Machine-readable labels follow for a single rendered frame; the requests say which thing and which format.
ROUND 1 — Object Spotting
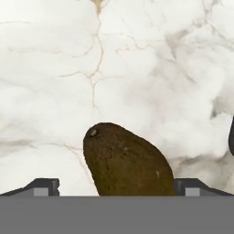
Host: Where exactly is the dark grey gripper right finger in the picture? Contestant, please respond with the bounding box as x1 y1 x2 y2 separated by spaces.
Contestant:
174 177 234 197

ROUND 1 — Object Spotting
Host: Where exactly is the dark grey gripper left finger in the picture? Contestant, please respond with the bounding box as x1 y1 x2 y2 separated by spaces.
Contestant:
0 177 60 197

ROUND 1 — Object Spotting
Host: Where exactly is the brown-green avocado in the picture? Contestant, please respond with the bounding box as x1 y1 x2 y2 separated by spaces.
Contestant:
82 122 177 197

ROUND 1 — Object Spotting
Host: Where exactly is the dark rounded object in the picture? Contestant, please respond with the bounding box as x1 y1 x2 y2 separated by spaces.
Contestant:
228 115 234 157

